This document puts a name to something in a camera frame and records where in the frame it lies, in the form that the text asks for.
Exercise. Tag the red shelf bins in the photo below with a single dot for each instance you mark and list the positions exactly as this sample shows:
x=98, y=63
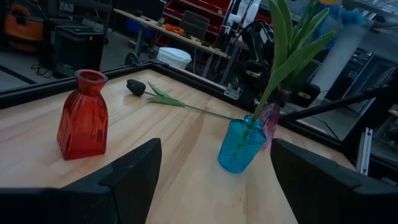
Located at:
x=205, y=6

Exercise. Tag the white aluminium extrusion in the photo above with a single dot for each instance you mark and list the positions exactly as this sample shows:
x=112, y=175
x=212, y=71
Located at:
x=364, y=152

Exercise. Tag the blue artificial flower bunch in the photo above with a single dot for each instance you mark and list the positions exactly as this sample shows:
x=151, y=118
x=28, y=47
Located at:
x=351, y=17

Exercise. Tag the orange machine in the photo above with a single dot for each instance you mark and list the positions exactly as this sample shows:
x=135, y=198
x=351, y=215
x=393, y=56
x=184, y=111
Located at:
x=21, y=29

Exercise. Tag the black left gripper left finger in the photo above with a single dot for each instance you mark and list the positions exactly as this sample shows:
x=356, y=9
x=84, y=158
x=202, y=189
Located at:
x=124, y=193

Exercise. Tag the black crate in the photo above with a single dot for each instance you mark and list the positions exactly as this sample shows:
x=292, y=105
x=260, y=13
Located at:
x=194, y=23

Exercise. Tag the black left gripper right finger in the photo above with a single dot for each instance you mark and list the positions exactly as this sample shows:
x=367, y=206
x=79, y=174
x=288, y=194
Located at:
x=320, y=193

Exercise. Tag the blue glass vase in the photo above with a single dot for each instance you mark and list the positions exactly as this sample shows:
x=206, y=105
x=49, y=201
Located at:
x=237, y=149

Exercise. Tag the black artificial tulip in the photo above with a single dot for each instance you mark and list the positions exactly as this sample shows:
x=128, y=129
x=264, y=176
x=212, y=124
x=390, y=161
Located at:
x=136, y=87

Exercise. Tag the orange tool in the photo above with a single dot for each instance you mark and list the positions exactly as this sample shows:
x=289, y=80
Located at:
x=175, y=30

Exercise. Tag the long wooden workbench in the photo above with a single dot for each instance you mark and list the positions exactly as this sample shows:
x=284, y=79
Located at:
x=149, y=23

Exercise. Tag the pink glass vase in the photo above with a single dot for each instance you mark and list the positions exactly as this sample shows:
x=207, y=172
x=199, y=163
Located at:
x=271, y=119

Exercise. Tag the white plastic bin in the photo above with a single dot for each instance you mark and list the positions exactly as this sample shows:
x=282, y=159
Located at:
x=172, y=57

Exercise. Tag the black cabinet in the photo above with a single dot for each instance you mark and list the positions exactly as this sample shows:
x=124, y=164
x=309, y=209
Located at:
x=77, y=46

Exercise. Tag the metal mounting plate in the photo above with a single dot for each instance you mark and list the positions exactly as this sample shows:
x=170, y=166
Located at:
x=232, y=91

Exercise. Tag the blue storage bin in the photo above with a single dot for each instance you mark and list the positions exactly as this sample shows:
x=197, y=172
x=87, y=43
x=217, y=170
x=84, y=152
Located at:
x=136, y=26

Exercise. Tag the black aluminium table frame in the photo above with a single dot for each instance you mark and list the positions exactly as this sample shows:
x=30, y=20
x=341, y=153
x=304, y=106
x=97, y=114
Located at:
x=31, y=92

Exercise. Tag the red glass vase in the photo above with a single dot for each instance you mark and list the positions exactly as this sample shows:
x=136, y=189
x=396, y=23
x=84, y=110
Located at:
x=82, y=124

